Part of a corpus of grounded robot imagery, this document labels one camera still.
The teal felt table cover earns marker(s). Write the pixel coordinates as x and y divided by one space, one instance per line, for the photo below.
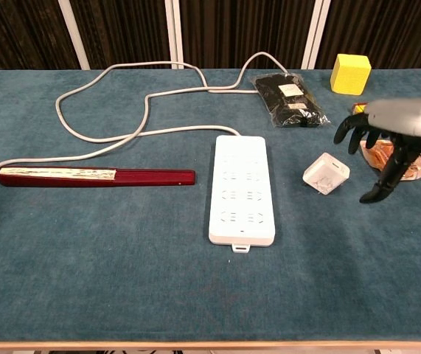
85 258

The white power strip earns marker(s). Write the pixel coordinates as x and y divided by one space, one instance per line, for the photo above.
239 206

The folded dark red fan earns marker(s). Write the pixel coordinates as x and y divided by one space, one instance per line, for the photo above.
151 177

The orange sauce pouch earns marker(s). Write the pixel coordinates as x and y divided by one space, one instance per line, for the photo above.
378 155

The white partition frame post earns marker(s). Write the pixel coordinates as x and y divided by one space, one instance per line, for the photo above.
74 37
315 37
174 37

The yellow sponge cube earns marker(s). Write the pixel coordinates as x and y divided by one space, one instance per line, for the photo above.
350 75

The black gloves in plastic bag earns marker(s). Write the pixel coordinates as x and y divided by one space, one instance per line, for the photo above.
287 107

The white power adapter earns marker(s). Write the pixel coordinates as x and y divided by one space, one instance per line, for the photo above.
326 173

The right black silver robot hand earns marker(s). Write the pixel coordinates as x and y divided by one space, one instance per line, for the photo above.
405 118

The small yellow red box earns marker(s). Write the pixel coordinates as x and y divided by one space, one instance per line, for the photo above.
359 108

